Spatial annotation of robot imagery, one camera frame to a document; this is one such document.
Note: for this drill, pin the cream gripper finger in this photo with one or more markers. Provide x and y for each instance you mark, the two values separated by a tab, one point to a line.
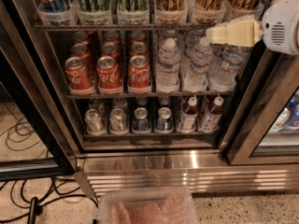
240	33

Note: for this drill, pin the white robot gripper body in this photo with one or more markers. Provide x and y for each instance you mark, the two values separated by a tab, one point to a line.
281	28

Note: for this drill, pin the red cola can front right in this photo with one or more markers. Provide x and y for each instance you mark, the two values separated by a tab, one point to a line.
139	75

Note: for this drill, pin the red cola can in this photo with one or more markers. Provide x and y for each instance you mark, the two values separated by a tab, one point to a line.
109	76
78	74
139	75

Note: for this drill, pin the green tall can right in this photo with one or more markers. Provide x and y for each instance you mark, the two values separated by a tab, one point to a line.
133	12

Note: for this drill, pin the green tall can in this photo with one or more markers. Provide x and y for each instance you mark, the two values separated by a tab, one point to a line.
133	12
94	12

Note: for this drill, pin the blue can front right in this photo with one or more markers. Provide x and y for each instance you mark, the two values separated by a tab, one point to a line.
164	123

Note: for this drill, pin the blue can front left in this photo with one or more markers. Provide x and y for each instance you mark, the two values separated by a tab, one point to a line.
141	121

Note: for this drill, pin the red cola can front middle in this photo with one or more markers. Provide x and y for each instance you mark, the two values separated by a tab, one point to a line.
109	76

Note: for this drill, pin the steel fridge base grille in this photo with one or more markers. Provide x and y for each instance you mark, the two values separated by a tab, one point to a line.
202	171

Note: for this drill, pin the green tall can left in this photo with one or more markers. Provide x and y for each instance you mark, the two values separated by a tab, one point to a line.
94	12

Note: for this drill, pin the silver can front right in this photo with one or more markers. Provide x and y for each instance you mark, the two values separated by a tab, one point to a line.
118	123

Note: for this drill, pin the silver can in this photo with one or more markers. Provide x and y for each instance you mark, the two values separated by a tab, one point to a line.
118	123
94	122

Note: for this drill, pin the red cola can front left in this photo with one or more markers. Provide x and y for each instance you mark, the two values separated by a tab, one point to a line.
78	74

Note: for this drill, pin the silver can front left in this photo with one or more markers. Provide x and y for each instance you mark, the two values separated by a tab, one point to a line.
94	122

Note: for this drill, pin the blue red tall can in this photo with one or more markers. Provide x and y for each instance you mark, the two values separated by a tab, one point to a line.
57	12

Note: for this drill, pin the water bottle front right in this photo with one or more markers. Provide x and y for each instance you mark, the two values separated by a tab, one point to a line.
225	65

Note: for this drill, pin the water bottle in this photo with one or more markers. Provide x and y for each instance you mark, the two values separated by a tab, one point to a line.
198	66
167	66
225	65

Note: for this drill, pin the water bottle front middle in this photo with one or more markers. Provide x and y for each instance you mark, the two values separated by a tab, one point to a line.
198	66

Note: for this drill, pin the water bottle front left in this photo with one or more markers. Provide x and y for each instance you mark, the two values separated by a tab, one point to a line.
167	66

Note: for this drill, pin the tea bottle right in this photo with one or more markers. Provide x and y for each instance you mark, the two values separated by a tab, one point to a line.
210	114

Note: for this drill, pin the tea bottle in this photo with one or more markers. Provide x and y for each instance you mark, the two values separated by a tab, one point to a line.
187	115
210	114

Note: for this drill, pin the tea bottle left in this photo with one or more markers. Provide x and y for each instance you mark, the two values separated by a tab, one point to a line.
187	115

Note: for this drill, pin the clear plastic bin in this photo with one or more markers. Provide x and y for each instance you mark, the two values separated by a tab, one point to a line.
158	205

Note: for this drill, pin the right fridge door frame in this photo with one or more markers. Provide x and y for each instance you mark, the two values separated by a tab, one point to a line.
261	121

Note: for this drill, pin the fridge door frame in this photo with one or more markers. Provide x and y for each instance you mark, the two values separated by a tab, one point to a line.
32	84
261	121

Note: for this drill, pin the top wire shelf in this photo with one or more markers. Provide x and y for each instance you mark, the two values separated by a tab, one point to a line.
125	27

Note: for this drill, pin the wire shelf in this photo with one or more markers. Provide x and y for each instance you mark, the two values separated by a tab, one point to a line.
125	27
150	94

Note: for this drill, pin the middle wire shelf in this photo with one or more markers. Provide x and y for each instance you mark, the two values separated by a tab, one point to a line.
150	94

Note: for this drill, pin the left fridge door frame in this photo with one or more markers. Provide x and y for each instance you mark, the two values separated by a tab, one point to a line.
32	84

